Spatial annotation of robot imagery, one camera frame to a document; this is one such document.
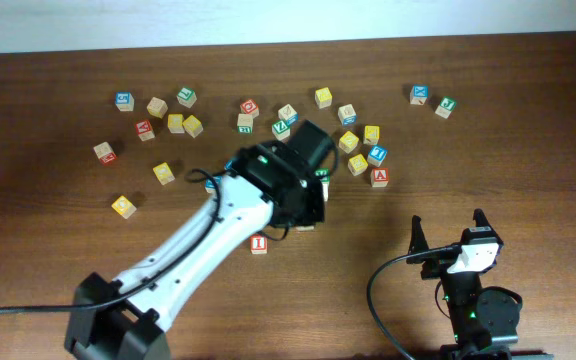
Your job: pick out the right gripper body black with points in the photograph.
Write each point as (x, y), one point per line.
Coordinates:
(435, 268)

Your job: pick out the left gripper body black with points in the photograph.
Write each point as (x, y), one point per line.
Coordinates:
(310, 211)

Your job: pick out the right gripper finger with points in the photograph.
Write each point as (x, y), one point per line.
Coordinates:
(418, 243)
(480, 219)

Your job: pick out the red I block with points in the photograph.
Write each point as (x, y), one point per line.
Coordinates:
(258, 244)

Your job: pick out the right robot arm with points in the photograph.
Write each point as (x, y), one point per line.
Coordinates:
(484, 320)

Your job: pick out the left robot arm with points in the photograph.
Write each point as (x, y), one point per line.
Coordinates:
(273, 183)

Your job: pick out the green V block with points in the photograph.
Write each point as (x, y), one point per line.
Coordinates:
(323, 175)

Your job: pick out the yellow block lower right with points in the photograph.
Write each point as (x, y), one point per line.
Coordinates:
(357, 164)

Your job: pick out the red A block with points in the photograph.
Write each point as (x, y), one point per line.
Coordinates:
(379, 177)

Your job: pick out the yellow block centre right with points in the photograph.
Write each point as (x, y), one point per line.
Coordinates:
(348, 142)

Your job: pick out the green Z block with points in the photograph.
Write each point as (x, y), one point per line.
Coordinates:
(281, 130)

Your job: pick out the blue F block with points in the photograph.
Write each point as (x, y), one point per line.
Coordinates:
(228, 165)

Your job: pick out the blue T block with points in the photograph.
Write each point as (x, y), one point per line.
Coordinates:
(376, 155)

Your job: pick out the wood block blue side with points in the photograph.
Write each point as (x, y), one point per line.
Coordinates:
(288, 114)

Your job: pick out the blue E block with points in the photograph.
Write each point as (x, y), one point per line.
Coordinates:
(211, 186)

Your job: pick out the yellow block upper right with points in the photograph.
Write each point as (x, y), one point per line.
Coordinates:
(371, 135)

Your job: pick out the wood block green side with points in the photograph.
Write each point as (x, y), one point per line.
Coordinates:
(245, 123)

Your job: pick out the wood block blue front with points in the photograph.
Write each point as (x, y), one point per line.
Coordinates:
(347, 115)

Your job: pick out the yellow block top centre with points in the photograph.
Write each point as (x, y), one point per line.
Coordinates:
(323, 97)

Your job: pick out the red G block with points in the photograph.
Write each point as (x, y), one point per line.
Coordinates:
(249, 107)

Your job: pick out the green J block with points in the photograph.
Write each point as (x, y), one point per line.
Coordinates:
(446, 107)

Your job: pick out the blue X block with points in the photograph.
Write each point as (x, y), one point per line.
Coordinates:
(419, 94)

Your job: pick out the yellow block right pair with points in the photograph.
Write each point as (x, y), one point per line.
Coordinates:
(193, 126)

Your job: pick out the yellow block pair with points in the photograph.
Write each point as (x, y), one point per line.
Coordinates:
(193, 126)
(175, 123)

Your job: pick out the yellow block mid left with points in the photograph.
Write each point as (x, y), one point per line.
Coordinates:
(163, 173)

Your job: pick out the yellow block left pair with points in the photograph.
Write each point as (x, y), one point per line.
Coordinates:
(175, 123)

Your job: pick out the green L block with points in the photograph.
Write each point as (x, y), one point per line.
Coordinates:
(186, 97)

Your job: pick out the red K block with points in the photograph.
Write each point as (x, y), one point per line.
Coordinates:
(144, 130)

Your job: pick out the plain wooden block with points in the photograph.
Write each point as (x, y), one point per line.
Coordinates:
(157, 107)

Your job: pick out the yellow block lower left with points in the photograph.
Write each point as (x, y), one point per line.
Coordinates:
(123, 207)

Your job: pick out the wood block red side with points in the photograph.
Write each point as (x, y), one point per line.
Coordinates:
(105, 153)

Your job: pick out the blue block far left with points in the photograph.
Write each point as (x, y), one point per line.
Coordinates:
(124, 101)

